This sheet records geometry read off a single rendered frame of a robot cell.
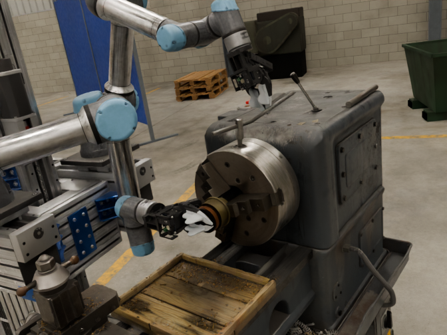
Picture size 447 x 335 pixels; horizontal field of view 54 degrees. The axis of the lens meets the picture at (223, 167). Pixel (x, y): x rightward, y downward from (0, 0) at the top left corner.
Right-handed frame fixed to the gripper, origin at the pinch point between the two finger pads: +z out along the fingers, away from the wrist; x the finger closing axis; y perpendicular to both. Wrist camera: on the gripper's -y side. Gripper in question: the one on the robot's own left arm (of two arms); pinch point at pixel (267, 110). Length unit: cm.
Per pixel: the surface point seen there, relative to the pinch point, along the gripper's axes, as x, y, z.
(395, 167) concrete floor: -89, -289, 106
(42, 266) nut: -14, 76, 11
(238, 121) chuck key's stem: -0.4, 14.9, -0.4
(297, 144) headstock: 7.3, 2.4, 12.7
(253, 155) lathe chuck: 0.7, 15.7, 10.1
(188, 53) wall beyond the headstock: -739, -793, -186
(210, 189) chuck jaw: -10.9, 25.2, 14.9
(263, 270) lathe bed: -9.7, 18.4, 44.9
